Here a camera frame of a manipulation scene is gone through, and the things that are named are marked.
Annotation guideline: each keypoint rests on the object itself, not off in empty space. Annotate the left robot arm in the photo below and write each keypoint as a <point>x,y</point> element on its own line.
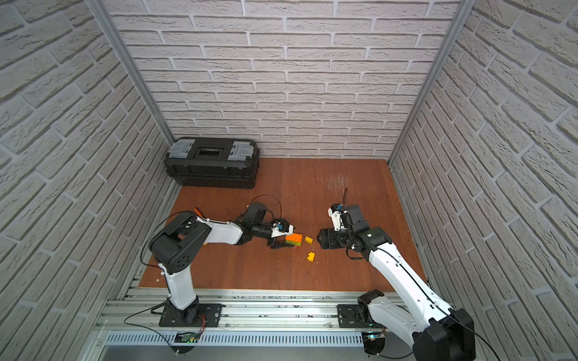
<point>177,244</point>

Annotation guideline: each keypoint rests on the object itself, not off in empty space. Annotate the black plastic toolbox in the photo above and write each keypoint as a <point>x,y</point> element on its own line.
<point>213,162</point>

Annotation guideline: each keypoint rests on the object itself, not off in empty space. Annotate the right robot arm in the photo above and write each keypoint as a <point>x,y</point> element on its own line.
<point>425,322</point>

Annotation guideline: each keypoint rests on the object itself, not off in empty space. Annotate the orange lego brick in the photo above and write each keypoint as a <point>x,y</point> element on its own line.
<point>294,238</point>

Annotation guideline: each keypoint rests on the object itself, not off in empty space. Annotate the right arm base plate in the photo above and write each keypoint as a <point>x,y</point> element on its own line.
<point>351,317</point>

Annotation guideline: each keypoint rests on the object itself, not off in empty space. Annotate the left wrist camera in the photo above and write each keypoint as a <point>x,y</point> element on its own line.
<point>280,227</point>

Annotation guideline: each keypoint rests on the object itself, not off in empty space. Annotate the aluminium rail frame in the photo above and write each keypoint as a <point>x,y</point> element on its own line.
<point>250,318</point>

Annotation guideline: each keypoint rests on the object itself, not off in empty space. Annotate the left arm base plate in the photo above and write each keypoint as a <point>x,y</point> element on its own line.
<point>196,315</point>

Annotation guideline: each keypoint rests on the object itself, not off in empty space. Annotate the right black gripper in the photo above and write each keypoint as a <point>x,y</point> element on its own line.
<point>328,235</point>

